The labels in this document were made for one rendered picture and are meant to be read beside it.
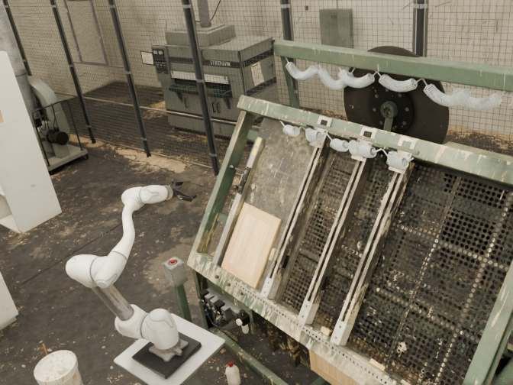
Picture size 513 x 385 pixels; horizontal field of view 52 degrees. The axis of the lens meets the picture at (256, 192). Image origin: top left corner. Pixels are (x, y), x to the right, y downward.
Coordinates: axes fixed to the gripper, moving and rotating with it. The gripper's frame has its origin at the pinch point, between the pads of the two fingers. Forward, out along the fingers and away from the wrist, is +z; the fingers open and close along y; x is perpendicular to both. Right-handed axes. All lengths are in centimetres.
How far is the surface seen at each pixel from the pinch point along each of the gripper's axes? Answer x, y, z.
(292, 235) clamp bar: -15, -68, 22
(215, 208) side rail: 22, -1, 49
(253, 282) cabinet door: 29, -65, 23
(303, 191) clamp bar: -40, -56, 28
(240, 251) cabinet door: 25, -42, 33
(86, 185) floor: 236, 276, 245
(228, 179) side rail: 0, 6, 55
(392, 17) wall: -162, 122, 479
